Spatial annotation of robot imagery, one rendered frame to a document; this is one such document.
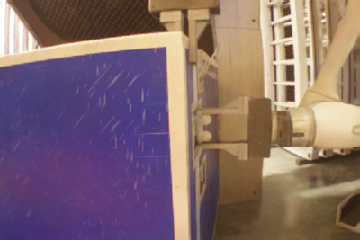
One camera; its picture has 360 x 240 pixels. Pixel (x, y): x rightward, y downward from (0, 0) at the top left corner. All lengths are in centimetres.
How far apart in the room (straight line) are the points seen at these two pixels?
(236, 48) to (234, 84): 24
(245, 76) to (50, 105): 152
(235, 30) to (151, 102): 149
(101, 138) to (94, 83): 10
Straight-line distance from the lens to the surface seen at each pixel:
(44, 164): 58
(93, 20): 158
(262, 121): 61
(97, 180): 52
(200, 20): 52
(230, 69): 185
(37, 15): 164
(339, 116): 63
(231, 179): 198
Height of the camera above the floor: 88
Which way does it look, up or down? 8 degrees down
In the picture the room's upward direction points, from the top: 2 degrees counter-clockwise
